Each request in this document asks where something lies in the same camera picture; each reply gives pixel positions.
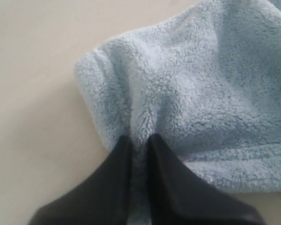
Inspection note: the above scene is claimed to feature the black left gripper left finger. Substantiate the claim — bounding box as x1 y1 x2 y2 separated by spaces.
29 136 133 225

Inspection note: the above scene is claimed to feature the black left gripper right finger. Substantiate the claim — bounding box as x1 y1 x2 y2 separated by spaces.
147 134 265 225

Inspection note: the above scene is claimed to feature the light blue fleece towel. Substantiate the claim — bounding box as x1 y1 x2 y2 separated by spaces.
74 0 281 225

